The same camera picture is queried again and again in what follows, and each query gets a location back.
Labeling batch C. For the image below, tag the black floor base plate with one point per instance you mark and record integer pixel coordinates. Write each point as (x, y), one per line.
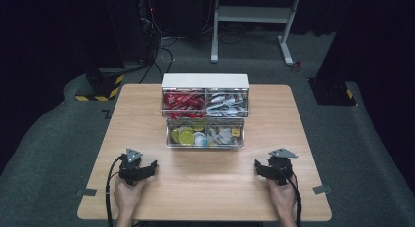
(331, 93)

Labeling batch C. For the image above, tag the grey tape piece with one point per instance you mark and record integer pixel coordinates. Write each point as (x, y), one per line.
(322, 189)
(87, 191)

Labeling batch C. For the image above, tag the person's right hand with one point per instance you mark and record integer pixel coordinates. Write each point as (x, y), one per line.
(282, 197)

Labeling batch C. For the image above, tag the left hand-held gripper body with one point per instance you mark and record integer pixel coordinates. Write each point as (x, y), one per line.
(130, 168)

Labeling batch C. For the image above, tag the small red floor object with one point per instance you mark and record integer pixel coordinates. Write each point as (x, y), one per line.
(296, 66)

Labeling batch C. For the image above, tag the pile of grey sachets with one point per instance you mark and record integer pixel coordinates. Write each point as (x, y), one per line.
(225, 135)

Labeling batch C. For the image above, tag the white metal stand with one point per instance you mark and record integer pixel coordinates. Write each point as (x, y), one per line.
(249, 14)

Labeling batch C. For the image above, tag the pile of silver packets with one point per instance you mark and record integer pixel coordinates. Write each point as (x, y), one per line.
(225, 104)

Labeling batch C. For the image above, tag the person's left hand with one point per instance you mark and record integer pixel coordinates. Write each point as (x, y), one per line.
(128, 196)

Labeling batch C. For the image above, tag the pile of round lidded cups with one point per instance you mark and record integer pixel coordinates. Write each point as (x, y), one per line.
(186, 137)

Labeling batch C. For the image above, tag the black yellow striped base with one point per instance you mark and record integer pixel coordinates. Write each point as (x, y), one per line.
(107, 86)

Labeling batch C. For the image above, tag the pile of red stick packets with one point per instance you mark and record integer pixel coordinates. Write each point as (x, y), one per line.
(183, 102)

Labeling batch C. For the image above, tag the white clear drawer organizer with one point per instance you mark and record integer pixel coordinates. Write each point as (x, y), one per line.
(205, 81)

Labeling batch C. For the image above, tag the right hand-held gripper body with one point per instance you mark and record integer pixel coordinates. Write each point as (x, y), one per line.
(280, 166)

